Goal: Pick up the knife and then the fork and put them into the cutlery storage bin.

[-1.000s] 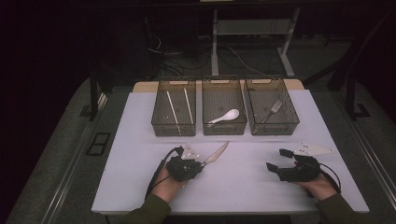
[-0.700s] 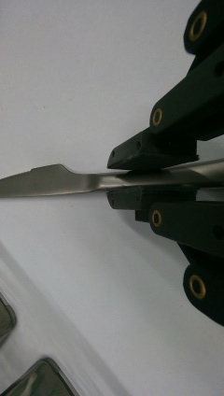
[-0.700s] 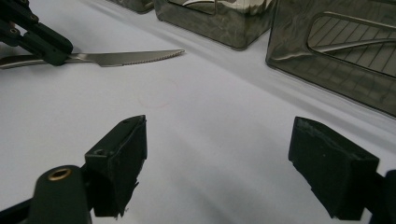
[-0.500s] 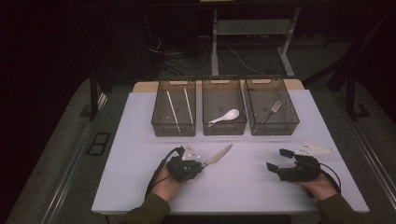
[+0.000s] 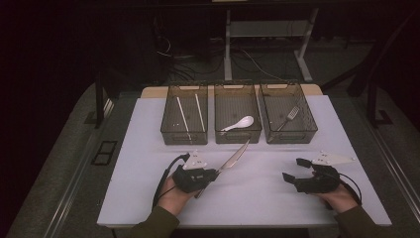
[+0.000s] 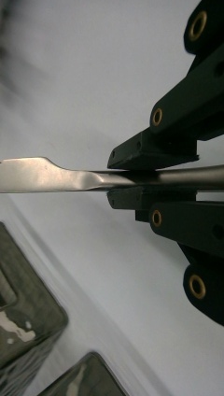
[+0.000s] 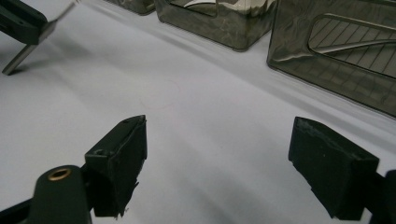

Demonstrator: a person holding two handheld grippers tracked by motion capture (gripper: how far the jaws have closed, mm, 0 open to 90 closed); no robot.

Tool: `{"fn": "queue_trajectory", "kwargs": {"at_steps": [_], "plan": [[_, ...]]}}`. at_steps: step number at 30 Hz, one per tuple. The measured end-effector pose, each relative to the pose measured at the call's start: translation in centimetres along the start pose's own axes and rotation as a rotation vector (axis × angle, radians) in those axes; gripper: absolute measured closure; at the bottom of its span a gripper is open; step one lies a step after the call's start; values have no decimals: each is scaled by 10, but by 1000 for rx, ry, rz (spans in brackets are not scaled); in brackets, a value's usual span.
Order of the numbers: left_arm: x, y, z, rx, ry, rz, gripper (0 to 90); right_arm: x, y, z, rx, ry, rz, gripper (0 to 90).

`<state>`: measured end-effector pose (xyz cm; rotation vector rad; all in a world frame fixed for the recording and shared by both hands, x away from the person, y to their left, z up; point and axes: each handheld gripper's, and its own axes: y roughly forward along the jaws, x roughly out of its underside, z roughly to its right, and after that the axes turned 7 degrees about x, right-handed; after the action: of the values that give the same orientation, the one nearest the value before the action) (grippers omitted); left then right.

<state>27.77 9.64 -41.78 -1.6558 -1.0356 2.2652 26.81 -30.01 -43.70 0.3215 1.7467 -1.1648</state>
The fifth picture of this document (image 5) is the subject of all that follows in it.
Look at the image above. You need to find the wooden board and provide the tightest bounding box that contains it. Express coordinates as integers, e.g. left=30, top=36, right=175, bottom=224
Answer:
left=141, top=83, right=324, bottom=99

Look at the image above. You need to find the black metal stand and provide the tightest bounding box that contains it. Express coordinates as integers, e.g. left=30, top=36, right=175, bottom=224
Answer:
left=93, top=65, right=115, bottom=130
left=366, top=78, right=394, bottom=128

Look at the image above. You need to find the person's left hand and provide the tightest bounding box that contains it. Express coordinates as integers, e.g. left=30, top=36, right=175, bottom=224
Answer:
left=157, top=177, right=199, bottom=216

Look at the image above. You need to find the stainless steel fork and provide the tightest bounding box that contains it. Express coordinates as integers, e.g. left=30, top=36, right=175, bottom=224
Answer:
left=275, top=106, right=301, bottom=133

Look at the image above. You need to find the white metal desk frame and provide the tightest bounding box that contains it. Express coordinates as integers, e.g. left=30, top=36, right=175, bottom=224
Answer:
left=223, top=8, right=320, bottom=83

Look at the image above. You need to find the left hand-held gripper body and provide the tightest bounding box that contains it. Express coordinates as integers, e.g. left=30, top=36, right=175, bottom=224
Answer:
left=171, top=150, right=217, bottom=194

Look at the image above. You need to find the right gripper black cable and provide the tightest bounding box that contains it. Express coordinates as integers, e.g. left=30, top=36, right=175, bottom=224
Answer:
left=338, top=172, right=363, bottom=206

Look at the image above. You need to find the smoky transparent plastic bin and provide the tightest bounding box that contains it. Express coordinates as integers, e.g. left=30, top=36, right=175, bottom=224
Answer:
left=260, top=82, right=319, bottom=145
left=159, top=83, right=209, bottom=146
left=213, top=82, right=263, bottom=145

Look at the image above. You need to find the person's right hand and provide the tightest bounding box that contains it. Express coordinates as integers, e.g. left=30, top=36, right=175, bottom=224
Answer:
left=313, top=186, right=360, bottom=214

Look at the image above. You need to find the stainless steel knife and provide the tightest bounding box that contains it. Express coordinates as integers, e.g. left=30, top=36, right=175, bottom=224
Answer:
left=194, top=138, right=251, bottom=199

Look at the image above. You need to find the bundle of black floor cables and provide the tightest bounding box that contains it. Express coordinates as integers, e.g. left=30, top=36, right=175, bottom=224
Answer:
left=155, top=33, right=226, bottom=83

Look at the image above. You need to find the white ceramic spoon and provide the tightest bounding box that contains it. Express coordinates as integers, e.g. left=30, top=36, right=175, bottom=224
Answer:
left=220, top=115, right=256, bottom=133

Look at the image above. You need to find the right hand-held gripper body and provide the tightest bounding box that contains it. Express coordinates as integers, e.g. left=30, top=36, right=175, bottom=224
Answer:
left=295, top=151, right=357, bottom=194

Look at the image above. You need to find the white floor cable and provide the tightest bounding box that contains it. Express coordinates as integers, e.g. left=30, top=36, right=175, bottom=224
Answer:
left=242, top=49, right=285, bottom=82

